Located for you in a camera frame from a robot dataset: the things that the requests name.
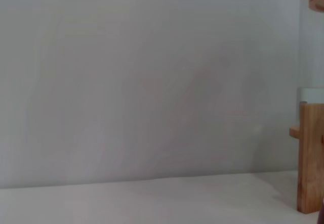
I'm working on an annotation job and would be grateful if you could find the glass water dispenser jar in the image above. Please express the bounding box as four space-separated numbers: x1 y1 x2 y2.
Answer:
296 0 324 108

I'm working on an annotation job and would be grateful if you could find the wooden dispenser stand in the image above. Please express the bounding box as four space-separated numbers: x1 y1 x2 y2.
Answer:
289 101 324 213

